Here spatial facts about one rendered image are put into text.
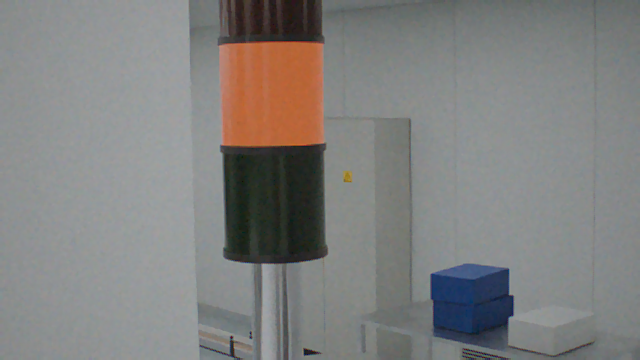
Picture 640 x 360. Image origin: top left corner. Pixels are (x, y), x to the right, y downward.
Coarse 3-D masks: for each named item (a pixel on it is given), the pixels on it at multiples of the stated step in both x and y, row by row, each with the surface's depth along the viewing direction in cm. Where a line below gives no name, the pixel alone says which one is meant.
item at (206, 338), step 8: (200, 328) 541; (208, 328) 530; (200, 336) 524; (208, 336) 524; (216, 336) 514; (224, 336) 509; (232, 336) 498; (240, 336) 508; (200, 344) 521; (208, 344) 516; (216, 344) 510; (224, 344) 506; (232, 344) 497; (240, 344) 500; (248, 344) 493; (200, 352) 522; (208, 352) 516; (216, 352) 510; (224, 352) 505; (232, 352) 498; (240, 352) 494; (248, 352) 490
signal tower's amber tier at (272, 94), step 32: (224, 64) 43; (256, 64) 42; (288, 64) 42; (320, 64) 44; (224, 96) 44; (256, 96) 43; (288, 96) 43; (320, 96) 44; (224, 128) 44; (256, 128) 43; (288, 128) 43; (320, 128) 44
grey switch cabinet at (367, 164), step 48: (336, 144) 755; (384, 144) 731; (336, 192) 759; (384, 192) 735; (336, 240) 764; (384, 240) 738; (336, 288) 768; (384, 288) 741; (336, 336) 773; (384, 336) 745
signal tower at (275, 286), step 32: (224, 256) 45; (256, 256) 43; (288, 256) 43; (320, 256) 44; (256, 288) 45; (288, 288) 45; (256, 320) 45; (288, 320) 45; (256, 352) 45; (288, 352) 45
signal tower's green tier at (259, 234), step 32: (224, 160) 44; (256, 160) 43; (288, 160) 43; (320, 160) 44; (224, 192) 44; (256, 192) 43; (288, 192) 43; (320, 192) 44; (224, 224) 45; (256, 224) 43; (288, 224) 43; (320, 224) 44
